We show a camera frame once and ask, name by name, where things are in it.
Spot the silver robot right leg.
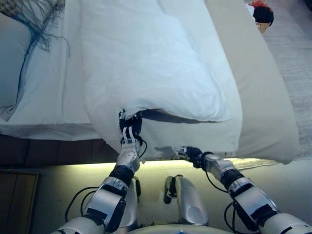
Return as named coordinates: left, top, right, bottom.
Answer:
left=162, top=174, right=210, bottom=227

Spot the dark brown bed frame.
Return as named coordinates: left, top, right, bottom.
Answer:
left=0, top=135, right=120, bottom=169

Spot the beige blanket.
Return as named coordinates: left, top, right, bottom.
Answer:
left=204, top=0, right=301, bottom=166

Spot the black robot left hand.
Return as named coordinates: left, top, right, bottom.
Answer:
left=118, top=109, right=143, bottom=144

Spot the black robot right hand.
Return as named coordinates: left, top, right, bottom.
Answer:
left=172, top=145, right=205, bottom=169

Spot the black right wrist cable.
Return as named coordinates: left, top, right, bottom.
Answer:
left=204, top=167, right=236, bottom=231

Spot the white bed sheet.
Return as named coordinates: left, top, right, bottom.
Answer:
left=0, top=0, right=100, bottom=142

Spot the black and red plush toy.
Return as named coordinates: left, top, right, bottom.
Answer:
left=243, top=0, right=275, bottom=34

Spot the pale pillow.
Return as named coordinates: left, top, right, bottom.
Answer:
left=0, top=12, right=33, bottom=122

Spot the fringed woven throw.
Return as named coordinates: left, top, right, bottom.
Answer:
left=0, top=0, right=72, bottom=58

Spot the white pillow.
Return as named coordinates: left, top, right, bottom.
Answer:
left=79, top=0, right=244, bottom=162

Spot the wooden nightstand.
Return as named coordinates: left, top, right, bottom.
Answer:
left=0, top=169, right=40, bottom=234

